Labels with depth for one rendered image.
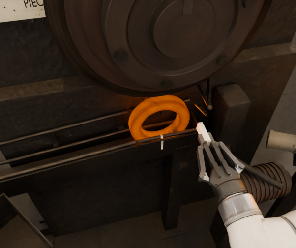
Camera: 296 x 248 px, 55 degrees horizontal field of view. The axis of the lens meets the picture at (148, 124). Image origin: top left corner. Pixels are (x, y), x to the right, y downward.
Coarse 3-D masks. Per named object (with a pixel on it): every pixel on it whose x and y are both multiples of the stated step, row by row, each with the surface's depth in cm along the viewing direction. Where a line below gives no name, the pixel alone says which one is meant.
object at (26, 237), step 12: (0, 204) 73; (12, 204) 71; (0, 216) 76; (12, 216) 79; (24, 216) 69; (0, 228) 78; (12, 228) 78; (24, 228) 78; (36, 228) 67; (0, 240) 76; (12, 240) 76; (24, 240) 76; (36, 240) 76; (48, 240) 65
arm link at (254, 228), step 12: (252, 216) 64; (228, 228) 66; (240, 228) 63; (252, 228) 62; (264, 228) 61; (276, 228) 61; (288, 228) 61; (240, 240) 62; (252, 240) 60; (264, 240) 60; (276, 240) 60; (288, 240) 60
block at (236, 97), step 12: (228, 84) 90; (216, 96) 89; (228, 96) 85; (240, 96) 85; (216, 108) 91; (228, 108) 84; (240, 108) 84; (216, 120) 93; (228, 120) 87; (240, 120) 89; (216, 132) 94; (228, 132) 92; (240, 132) 94; (228, 144) 97
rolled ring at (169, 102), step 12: (168, 96) 80; (144, 108) 78; (156, 108) 79; (168, 108) 80; (180, 108) 81; (132, 120) 80; (144, 120) 81; (180, 120) 85; (132, 132) 83; (144, 132) 87; (156, 132) 90; (168, 132) 89
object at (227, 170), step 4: (212, 144) 79; (216, 144) 79; (212, 148) 81; (216, 148) 78; (212, 152) 80; (216, 152) 78; (220, 152) 78; (216, 156) 78; (220, 156) 77; (216, 160) 79; (220, 160) 76; (224, 160) 76; (220, 164) 76; (224, 164) 75; (224, 168) 74; (228, 168) 74; (228, 172) 73
